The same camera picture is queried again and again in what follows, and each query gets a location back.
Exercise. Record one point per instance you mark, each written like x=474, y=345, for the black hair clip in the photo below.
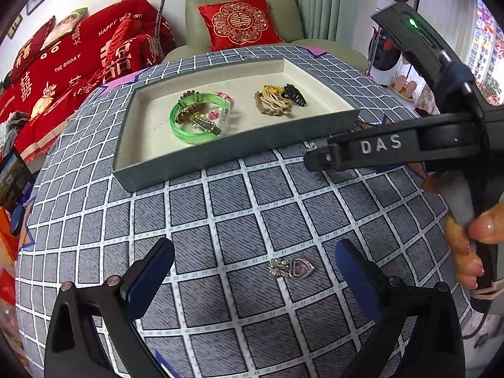
x=295, y=94

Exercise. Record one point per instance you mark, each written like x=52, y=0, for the grey braided lamp pole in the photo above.
x=163, y=12

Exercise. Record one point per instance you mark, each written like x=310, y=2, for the green translucent bangle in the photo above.
x=175, y=126

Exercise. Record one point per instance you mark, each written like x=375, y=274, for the small silver pendant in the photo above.
x=312, y=146

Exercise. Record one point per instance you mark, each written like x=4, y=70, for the pile of grey clothes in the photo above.
x=12, y=130

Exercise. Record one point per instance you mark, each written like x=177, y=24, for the purple heart silver pendant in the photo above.
x=301, y=267

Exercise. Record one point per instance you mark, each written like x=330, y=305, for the grey checked tablecloth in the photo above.
x=197, y=244

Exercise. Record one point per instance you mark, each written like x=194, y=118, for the blue lidded jar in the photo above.
x=17, y=220

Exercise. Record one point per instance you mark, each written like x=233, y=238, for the person's right hand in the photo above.
x=468, y=252

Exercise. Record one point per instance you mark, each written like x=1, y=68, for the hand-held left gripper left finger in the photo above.
x=151, y=279

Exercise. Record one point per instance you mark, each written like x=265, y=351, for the pink tabletop ornaments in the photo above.
x=405, y=84

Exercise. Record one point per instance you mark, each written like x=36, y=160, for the white floral pillow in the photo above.
x=63, y=25

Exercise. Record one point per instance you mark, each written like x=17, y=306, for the pale green curtain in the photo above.
x=327, y=4

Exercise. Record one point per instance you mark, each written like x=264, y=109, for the dark red square pillow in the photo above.
x=31, y=47

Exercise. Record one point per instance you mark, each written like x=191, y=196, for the grey tray with cream lining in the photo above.
x=151, y=116

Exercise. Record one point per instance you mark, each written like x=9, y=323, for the black picture box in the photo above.
x=13, y=181

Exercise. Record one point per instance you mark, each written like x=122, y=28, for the silver metal hair clip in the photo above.
x=206, y=126

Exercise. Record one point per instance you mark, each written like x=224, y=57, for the red covered sofa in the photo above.
x=67, y=71

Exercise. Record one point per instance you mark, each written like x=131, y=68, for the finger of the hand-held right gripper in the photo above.
x=393, y=143

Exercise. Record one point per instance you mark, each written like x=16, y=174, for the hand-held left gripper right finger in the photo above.
x=356, y=279

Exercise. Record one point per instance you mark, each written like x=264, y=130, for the red satin pillow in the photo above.
x=120, y=43

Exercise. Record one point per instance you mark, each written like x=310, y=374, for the red gold embroidered cushion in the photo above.
x=236, y=23

